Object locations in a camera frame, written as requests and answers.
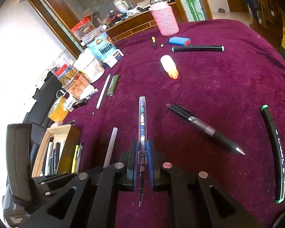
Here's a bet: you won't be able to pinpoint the black bag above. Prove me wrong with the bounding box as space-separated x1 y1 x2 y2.
23 71 61 170

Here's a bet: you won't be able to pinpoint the cardboard box tray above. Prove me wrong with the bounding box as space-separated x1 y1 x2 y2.
32 125 81 177

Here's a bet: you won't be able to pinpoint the black marker red cap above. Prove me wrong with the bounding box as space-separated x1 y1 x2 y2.
40 137 54 176

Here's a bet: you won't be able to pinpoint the green lighter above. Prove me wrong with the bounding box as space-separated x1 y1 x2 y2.
106 74 119 97

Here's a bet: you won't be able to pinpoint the yellow tape roll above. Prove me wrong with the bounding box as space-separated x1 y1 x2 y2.
48 96 69 123

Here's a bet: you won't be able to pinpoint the purple tablecloth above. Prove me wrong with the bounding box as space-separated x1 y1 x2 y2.
67 20 285 227

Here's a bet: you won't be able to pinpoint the black marker green cap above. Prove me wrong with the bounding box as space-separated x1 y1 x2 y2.
260 104 285 203

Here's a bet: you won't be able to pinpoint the pink knitted bottle sleeve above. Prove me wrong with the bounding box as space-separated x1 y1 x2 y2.
149 0 179 36

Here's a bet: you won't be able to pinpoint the black retractable gel pen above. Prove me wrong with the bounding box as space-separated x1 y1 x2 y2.
166 104 245 155

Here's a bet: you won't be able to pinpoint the white marker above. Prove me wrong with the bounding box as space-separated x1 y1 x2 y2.
44 139 53 176

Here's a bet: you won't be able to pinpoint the blue label plastic jar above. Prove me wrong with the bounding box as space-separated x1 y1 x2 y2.
82 26 117 62

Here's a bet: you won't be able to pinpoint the clear orange label jar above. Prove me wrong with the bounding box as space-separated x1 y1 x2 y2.
62 72 90 100

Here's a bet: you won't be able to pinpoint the blue patterned clear pen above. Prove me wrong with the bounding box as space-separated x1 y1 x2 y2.
138 96 147 206

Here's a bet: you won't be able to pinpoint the blue lighter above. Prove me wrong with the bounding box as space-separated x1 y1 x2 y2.
168 36 191 46

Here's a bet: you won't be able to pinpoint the black marker pink cap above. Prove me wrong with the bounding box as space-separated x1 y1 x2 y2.
50 148 55 175

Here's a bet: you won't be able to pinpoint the white medicine jar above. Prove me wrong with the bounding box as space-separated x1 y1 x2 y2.
73 48 105 84

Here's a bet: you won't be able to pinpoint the blue white small box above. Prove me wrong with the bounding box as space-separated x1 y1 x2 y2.
103 49 124 68

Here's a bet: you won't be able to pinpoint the white orange glue bottle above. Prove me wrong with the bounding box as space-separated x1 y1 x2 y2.
160 55 179 80

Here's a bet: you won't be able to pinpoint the translucent white pen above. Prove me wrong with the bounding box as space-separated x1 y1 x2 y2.
103 127 118 168

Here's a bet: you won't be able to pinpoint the white barcode box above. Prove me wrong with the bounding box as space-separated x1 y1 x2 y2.
63 95 77 112

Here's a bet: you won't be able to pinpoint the black marker teal caps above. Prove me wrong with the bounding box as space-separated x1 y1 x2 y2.
171 45 224 52

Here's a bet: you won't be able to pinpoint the yellow black pen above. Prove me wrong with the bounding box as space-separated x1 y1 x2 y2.
71 143 80 173

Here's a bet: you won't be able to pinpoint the black marker grey cap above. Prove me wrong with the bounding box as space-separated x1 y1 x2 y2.
54 142 61 173

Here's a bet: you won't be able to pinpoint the black clear pen by jars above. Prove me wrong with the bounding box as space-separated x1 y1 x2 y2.
72 89 99 109

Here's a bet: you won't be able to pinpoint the small yellow black screwdriver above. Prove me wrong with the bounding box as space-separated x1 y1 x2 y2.
151 36 157 49

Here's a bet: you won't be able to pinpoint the white stick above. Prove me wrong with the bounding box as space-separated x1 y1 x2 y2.
96 74 111 110

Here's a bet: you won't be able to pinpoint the gold packet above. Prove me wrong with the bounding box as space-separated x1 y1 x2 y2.
54 64 77 86

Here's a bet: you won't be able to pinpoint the wooden cabinet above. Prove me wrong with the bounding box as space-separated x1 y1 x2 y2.
27 0 213 57

